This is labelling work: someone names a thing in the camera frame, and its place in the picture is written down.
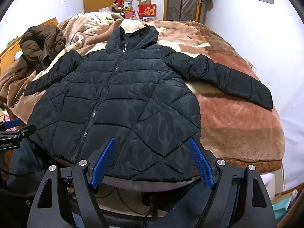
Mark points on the white wall socket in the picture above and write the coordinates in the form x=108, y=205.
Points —
x=252, y=67

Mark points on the person's right leg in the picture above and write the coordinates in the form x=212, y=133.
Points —
x=190, y=209

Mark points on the brown printed blanket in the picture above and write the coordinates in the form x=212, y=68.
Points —
x=225, y=123

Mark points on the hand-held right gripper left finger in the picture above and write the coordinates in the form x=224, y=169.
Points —
x=104, y=161

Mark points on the plush toy with santa hat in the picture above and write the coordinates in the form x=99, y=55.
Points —
x=117, y=4

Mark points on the red gift box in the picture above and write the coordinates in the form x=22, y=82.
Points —
x=147, y=10

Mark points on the teal box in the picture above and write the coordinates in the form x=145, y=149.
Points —
x=281, y=201

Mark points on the person's left leg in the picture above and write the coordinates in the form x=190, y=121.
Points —
x=26, y=161

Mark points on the wooden headboard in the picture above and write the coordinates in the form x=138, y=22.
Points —
x=7, y=57

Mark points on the white plastic tub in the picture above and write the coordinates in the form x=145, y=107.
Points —
x=128, y=2

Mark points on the grey fabric wardrobe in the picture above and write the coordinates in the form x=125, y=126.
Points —
x=182, y=0

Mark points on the person's leg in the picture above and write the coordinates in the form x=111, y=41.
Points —
x=26, y=161
x=190, y=209

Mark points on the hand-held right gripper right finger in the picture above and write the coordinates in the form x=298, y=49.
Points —
x=200, y=161

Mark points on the black puffer jacket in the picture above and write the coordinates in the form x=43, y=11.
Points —
x=123, y=95

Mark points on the brown puffer jacket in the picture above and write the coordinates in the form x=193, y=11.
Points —
x=40, y=45

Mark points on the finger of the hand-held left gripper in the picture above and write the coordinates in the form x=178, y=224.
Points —
x=13, y=123
x=26, y=131

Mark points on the pink box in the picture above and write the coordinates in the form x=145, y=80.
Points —
x=130, y=14

